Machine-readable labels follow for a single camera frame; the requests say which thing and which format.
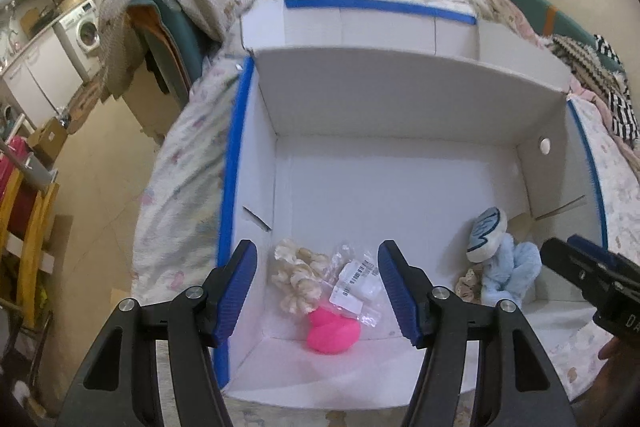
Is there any cream scrunchie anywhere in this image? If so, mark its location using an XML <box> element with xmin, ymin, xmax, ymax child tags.
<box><xmin>272</xmin><ymin>238</ymin><xmax>333</xmax><ymax>315</ymax></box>

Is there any teal bed frame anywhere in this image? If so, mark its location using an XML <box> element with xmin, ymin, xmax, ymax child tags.
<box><xmin>127</xmin><ymin>0</ymin><xmax>216</xmax><ymax>108</ymax></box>

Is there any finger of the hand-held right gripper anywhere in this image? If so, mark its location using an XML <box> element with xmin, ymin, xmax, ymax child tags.
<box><xmin>567</xmin><ymin>234</ymin><xmax>623</xmax><ymax>268</ymax></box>
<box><xmin>540</xmin><ymin>237</ymin><xmax>613</xmax><ymax>303</ymax></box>

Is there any white printed quilt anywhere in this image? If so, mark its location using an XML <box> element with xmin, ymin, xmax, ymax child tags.
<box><xmin>130</xmin><ymin>0</ymin><xmax>640</xmax><ymax>427</ymax></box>

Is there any white floor cabinet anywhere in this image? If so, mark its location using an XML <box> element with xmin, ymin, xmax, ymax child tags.
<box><xmin>0</xmin><ymin>27</ymin><xmax>86</xmax><ymax>128</ymax></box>

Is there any black white striped cloth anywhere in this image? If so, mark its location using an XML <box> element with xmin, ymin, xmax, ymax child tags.
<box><xmin>592</xmin><ymin>34</ymin><xmax>640</xmax><ymax>168</ymax></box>

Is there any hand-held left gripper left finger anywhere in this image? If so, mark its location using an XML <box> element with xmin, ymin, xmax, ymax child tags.
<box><xmin>57</xmin><ymin>239</ymin><xmax>258</xmax><ymax>427</ymax></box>

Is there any yellow rack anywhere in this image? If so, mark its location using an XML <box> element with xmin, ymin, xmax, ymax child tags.
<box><xmin>0</xmin><ymin>167</ymin><xmax>61</xmax><ymax>333</ymax></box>

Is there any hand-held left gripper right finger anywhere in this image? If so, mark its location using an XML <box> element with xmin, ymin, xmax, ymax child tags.
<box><xmin>377</xmin><ymin>241</ymin><xmax>576</xmax><ymax>427</ymax></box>

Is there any light blue plush toy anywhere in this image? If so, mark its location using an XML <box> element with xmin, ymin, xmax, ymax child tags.
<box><xmin>480</xmin><ymin>232</ymin><xmax>543</xmax><ymax>308</ymax></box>

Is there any pink sponge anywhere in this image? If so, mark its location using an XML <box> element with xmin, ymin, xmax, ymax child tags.
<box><xmin>306</xmin><ymin>304</ymin><xmax>362</xmax><ymax>353</ymax></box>

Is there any blue and white cardboard box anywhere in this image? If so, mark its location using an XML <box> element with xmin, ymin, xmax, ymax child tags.
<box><xmin>212</xmin><ymin>0</ymin><xmax>608</xmax><ymax>410</ymax></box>

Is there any red storage bin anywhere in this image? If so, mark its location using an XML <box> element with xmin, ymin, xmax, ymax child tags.
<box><xmin>0</xmin><ymin>137</ymin><xmax>31</xmax><ymax>238</ymax></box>

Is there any teal cushion orange stripe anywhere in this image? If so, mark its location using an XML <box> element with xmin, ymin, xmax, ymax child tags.
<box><xmin>500</xmin><ymin>0</ymin><xmax>626</xmax><ymax>72</ymax></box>

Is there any clear plastic bag white label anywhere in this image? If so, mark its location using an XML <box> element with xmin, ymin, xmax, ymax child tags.
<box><xmin>320</xmin><ymin>243</ymin><xmax>383</xmax><ymax>325</ymax></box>

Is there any white washing machine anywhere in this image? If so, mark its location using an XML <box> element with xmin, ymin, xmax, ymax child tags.
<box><xmin>54</xmin><ymin>0</ymin><xmax>103</xmax><ymax>82</ymax></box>

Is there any crochet blanket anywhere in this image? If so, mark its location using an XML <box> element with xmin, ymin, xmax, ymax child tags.
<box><xmin>550</xmin><ymin>34</ymin><xmax>628</xmax><ymax>98</ymax></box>

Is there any person's right hand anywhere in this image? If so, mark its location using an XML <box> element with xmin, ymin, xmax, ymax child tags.
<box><xmin>597</xmin><ymin>336</ymin><xmax>640</xmax><ymax>388</ymax></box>

